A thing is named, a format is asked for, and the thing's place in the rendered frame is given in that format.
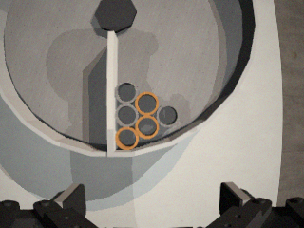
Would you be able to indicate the bronze ring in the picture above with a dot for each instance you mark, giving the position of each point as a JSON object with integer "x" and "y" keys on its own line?
{"x": 123, "y": 146}
{"x": 150, "y": 94}
{"x": 143, "y": 135}

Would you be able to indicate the grey metal ring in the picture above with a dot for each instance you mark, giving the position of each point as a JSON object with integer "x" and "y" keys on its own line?
{"x": 118, "y": 88}
{"x": 170, "y": 124}
{"x": 117, "y": 115}

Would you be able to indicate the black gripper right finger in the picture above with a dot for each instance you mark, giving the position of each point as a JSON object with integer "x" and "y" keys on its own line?
{"x": 250, "y": 212}

